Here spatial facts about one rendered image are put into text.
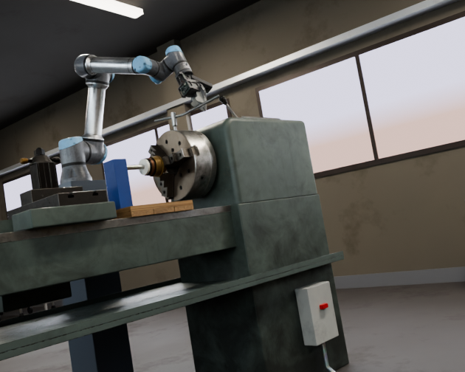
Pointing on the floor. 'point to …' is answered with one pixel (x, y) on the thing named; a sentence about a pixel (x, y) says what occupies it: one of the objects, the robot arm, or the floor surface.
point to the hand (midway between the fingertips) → (205, 108)
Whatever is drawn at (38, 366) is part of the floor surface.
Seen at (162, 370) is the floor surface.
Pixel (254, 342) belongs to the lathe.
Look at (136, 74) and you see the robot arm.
